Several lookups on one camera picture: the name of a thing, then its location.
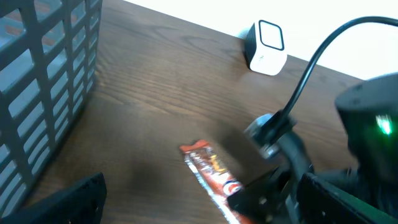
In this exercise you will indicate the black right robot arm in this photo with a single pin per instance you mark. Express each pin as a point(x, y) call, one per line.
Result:
point(368, 112)

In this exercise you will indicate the white barcode scanner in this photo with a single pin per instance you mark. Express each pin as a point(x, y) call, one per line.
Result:
point(264, 48)

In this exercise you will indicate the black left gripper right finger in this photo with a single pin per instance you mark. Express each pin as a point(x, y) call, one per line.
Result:
point(321, 202)

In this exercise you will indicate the red brown candy bar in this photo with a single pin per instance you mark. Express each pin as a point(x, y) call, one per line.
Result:
point(214, 177)

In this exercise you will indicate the grey plastic shopping basket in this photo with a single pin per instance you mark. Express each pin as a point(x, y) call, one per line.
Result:
point(48, 59)

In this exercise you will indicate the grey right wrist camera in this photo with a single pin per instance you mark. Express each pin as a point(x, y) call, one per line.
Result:
point(263, 133)

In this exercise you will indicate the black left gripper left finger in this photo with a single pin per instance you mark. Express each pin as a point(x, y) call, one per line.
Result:
point(82, 203)

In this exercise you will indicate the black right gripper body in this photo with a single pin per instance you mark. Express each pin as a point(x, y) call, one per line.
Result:
point(272, 198)

